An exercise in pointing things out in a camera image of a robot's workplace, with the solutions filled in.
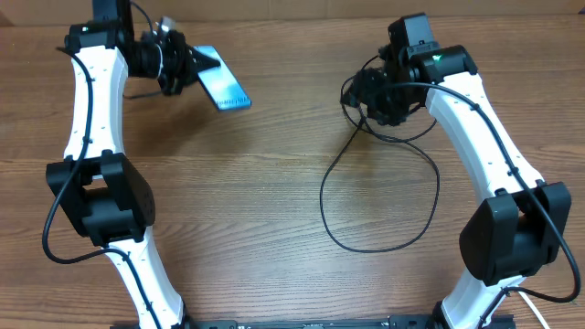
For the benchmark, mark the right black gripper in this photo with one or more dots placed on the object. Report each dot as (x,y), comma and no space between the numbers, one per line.
(365,95)

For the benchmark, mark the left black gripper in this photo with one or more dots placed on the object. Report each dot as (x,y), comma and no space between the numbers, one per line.
(186,68)

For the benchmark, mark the blue Galaxy smartphone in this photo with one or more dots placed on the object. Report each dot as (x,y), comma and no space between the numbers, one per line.
(221,85)

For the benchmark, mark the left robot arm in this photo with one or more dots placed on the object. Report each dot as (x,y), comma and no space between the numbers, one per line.
(100,191)

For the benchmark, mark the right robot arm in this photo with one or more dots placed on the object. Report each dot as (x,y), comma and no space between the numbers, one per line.
(518,225)

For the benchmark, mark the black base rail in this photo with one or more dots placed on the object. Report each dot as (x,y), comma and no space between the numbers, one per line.
(311,324)

